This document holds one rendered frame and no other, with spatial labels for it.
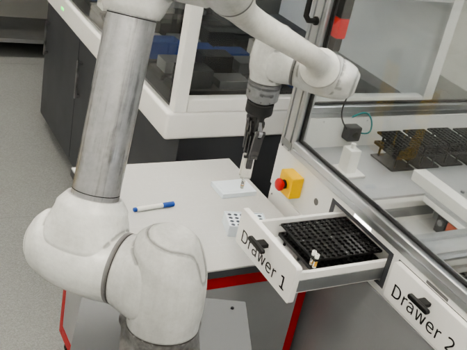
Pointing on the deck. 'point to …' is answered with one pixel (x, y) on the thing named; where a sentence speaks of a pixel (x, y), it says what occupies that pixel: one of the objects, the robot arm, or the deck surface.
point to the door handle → (308, 14)
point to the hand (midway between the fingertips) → (247, 165)
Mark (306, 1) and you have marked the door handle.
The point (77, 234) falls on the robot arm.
